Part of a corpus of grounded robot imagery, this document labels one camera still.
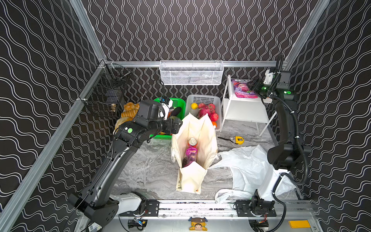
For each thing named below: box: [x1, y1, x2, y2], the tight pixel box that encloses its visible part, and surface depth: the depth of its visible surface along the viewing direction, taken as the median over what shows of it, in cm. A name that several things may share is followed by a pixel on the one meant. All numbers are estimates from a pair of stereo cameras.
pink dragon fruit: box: [198, 102, 216, 120], surface depth 106 cm
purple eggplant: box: [171, 106, 182, 117], surface depth 117 cm
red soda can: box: [187, 137, 199, 148], surface depth 90 cm
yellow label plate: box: [288, 219, 311, 229], surface depth 72 cm
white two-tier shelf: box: [219, 74, 278, 137], surface depth 93 cm
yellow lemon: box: [190, 102, 198, 110], surface depth 119 cm
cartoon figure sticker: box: [188, 216, 209, 232], surface depth 70 cm
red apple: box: [210, 112, 219, 122], surface depth 105 cm
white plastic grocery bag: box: [210, 145, 297, 204], surface depth 87 cm
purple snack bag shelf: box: [182, 145, 198, 168], surface depth 83 cm
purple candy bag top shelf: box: [230, 78, 259, 99], surface depth 82 cm
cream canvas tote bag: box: [171, 113, 219, 194], surface depth 80 cm
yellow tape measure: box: [235, 135, 245, 145], surface depth 101 cm
